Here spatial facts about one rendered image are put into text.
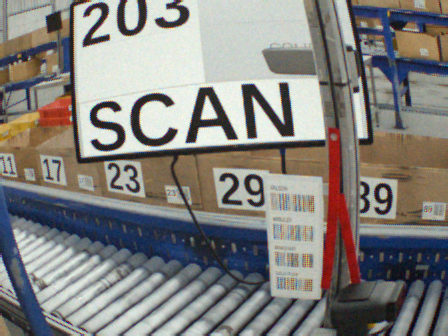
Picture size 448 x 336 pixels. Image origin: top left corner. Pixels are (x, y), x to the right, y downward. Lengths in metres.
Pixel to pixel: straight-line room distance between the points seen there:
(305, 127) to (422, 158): 0.85
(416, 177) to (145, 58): 0.76
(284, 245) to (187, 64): 0.29
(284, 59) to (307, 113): 0.09
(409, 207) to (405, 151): 0.30
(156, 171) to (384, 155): 0.68
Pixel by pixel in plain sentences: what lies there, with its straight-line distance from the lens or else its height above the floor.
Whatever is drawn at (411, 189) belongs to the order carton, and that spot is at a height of 0.99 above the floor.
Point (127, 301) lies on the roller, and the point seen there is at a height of 0.74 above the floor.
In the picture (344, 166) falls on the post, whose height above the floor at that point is 1.26.
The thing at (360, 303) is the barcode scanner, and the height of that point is 1.08.
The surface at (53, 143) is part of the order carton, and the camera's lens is 2.17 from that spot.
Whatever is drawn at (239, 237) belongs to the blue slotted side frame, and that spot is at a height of 0.85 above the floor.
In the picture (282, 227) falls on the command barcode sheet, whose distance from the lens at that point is 0.78.
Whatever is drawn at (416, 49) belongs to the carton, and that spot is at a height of 0.90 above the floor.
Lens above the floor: 1.49
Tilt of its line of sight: 18 degrees down
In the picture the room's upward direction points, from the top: 7 degrees counter-clockwise
